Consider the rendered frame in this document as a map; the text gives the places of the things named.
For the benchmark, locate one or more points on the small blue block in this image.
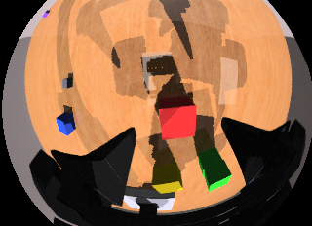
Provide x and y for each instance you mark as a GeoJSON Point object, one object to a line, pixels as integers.
{"type": "Point", "coordinates": [66, 123]}

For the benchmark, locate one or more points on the red block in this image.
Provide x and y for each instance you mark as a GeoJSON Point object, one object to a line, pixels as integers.
{"type": "Point", "coordinates": [178, 117]}

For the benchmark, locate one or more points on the green block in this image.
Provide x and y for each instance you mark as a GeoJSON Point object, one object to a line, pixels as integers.
{"type": "Point", "coordinates": [208, 157]}
{"type": "Point", "coordinates": [216, 175]}

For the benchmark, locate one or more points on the yellow block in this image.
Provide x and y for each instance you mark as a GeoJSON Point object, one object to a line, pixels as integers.
{"type": "Point", "coordinates": [167, 178]}

